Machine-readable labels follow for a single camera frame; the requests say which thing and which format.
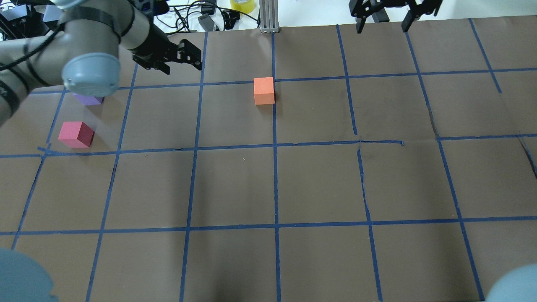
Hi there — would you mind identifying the aluminium frame post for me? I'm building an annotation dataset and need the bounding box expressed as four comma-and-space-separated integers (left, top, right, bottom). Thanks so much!
258, 0, 280, 33

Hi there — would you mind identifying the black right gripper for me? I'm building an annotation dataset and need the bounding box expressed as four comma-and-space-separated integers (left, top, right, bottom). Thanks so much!
349, 0, 443, 33

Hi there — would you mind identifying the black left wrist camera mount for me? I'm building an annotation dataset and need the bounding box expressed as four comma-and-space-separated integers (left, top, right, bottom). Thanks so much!
132, 0, 169, 18

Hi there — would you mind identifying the orange foam cube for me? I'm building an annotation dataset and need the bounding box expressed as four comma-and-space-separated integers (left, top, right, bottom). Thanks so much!
253, 77, 276, 106

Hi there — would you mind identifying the yellow tape roll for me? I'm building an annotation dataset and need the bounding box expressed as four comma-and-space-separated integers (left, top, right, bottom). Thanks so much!
229, 0, 255, 14

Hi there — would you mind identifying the purple foam cube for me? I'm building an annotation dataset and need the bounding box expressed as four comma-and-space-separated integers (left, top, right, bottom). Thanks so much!
73, 93, 104, 106

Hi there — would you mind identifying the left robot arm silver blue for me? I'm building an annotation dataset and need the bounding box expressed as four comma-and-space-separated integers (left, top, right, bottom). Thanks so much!
1, 0, 203, 124

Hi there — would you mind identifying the pink foam cube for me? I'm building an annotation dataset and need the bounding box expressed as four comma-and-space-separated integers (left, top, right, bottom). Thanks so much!
58, 122, 95, 148

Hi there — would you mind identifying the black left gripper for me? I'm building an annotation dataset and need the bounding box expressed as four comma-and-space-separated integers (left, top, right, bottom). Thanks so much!
131, 24, 203, 75

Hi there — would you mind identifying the brown paper table mat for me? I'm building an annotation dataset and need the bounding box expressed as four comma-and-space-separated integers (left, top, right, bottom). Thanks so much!
1, 16, 537, 302

